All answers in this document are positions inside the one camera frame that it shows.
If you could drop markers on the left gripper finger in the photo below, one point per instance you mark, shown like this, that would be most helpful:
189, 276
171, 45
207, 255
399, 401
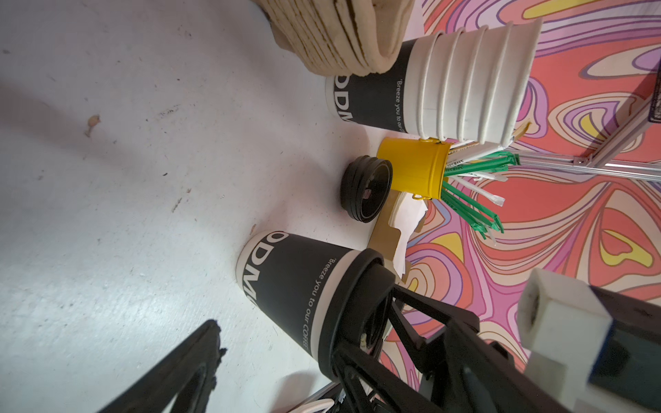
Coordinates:
181, 382

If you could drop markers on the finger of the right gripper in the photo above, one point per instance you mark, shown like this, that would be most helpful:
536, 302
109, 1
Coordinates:
355, 369

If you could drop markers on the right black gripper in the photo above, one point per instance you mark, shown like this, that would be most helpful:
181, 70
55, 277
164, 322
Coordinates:
591, 350

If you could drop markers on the black white paper coffee cup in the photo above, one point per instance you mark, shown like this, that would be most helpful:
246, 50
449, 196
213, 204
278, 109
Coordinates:
303, 285

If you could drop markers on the black plastic cup lid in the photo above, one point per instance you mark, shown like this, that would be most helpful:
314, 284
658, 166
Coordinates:
353, 308

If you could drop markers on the stack of paper coffee cups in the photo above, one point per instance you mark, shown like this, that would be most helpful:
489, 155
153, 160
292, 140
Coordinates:
467, 86

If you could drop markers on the silver black stapler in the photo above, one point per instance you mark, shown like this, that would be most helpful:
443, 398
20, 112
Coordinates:
320, 402

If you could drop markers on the brown napkin holder box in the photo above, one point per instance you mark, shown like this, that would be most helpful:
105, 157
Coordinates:
384, 238

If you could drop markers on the white paper napkins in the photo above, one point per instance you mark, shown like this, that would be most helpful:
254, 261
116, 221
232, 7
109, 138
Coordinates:
407, 213

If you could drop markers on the yellow metal bucket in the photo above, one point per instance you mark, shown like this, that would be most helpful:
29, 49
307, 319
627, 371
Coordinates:
419, 165

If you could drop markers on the bundle of wrapped straws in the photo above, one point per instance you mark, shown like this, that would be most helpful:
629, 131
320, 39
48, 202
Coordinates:
470, 167

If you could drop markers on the stack of black cup lids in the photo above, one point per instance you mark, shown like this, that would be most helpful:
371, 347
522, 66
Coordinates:
364, 188

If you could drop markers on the aluminium frame rail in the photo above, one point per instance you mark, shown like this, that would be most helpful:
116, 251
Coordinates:
603, 160

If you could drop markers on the black wire basket back wall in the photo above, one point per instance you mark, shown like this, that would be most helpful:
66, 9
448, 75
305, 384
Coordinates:
654, 115

